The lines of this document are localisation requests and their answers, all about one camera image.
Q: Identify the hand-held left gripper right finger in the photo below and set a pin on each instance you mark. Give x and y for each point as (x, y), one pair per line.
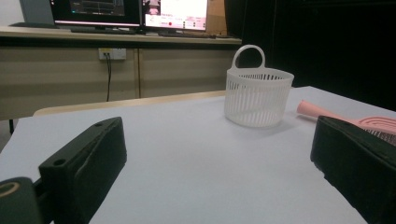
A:
(358, 161)

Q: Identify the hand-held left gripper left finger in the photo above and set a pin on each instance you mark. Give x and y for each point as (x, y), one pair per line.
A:
(84, 161)

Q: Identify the pink hair comb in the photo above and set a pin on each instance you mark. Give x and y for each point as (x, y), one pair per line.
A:
(311, 109)

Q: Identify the white slotted plastic basket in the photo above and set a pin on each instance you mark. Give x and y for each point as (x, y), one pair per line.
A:
(255, 102)

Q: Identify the light wooden table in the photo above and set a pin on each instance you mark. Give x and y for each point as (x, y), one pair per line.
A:
(124, 102)

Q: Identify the long beige desk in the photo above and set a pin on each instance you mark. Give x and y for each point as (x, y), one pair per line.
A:
(62, 77)

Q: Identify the white table sheet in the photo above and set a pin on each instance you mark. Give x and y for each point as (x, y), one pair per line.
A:
(193, 168)

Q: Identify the black curtain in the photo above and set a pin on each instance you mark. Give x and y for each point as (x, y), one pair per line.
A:
(327, 40)

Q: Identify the black keyboard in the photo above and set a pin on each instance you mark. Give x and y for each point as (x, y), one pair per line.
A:
(102, 30)
(186, 34)

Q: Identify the dark-screen computer monitor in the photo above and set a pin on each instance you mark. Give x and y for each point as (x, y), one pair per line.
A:
(93, 12)

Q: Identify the bright-screen computer monitor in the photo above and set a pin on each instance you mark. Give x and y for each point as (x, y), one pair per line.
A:
(177, 14)

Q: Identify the brown cardboard box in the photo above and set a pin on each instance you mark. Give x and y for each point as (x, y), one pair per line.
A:
(216, 15)

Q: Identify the white wall socket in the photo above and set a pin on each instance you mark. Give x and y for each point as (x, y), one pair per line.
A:
(112, 53)

